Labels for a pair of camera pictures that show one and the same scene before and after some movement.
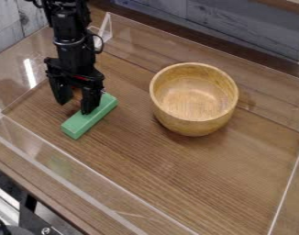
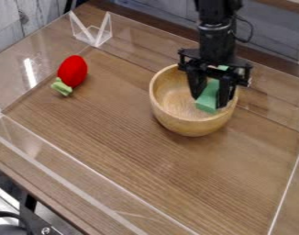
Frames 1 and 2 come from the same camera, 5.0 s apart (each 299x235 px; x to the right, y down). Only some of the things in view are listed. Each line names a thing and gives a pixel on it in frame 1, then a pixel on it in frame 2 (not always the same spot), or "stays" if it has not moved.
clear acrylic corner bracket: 103,33 stays
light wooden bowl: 194,96 stays
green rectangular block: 78,125 -> 209,98
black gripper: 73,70 -> 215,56
